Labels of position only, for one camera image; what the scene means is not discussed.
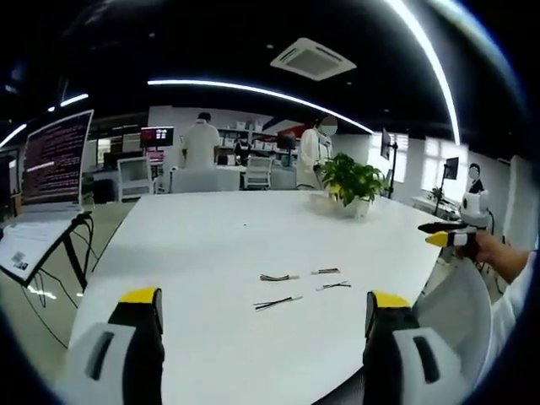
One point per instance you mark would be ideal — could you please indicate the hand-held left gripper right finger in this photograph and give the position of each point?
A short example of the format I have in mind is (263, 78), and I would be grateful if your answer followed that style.
(405, 363)

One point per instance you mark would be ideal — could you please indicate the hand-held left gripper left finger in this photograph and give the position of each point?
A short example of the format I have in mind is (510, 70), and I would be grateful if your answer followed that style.
(105, 363)

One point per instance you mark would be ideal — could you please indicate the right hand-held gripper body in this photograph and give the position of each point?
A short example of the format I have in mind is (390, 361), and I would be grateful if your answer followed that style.
(474, 206)

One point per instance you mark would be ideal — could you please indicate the person's right hand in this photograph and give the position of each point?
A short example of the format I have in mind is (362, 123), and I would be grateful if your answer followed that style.
(502, 253)

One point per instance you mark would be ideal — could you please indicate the small monitor on stand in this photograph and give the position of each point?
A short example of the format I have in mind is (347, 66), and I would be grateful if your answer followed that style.
(452, 168)

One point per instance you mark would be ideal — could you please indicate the white chair with round back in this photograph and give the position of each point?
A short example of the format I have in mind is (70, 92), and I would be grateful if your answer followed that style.
(455, 304)

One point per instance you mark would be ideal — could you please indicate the monitor on black pole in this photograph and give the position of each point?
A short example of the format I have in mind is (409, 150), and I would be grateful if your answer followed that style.
(389, 147)

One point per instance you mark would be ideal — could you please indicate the green potted plant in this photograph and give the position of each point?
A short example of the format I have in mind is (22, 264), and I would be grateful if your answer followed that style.
(352, 181)

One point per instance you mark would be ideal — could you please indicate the black folding stand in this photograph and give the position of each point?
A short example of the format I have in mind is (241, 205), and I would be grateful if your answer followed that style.
(63, 249)

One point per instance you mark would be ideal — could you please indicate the white printed sheet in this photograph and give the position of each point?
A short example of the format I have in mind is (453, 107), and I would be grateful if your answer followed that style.
(29, 244)

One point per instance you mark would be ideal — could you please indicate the long ceiling light strip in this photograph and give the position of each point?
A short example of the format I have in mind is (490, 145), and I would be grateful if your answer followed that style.
(430, 63)

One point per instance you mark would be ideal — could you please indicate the white mesh office chair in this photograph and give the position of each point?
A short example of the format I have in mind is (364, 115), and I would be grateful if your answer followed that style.
(258, 171)

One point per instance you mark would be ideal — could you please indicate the open laptop with text screen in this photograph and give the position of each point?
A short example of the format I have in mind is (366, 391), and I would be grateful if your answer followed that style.
(55, 160)

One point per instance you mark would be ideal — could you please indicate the shelf with white boxes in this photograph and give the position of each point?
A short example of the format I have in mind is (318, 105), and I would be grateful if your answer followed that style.
(253, 135)

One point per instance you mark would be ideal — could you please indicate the ceiling air conditioner vent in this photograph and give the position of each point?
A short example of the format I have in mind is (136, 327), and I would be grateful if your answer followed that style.
(313, 59)

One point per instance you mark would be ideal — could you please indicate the curved ceiling light strip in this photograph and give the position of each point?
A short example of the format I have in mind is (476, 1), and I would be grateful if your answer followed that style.
(261, 90)

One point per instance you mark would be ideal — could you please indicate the monitor with red screen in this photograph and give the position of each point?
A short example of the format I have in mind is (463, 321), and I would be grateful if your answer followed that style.
(157, 136)

